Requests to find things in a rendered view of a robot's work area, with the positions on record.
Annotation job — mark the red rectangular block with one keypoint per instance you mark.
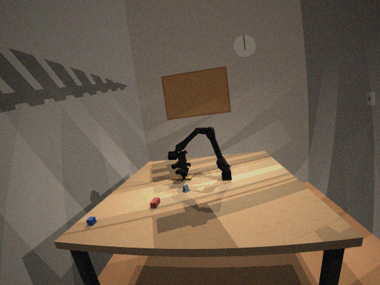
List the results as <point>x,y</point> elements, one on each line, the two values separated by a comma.
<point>155,202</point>

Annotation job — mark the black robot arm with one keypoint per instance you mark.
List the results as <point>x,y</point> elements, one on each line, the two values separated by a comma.
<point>210,133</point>

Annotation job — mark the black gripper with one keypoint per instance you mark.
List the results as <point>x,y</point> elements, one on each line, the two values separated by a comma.
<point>183,165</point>

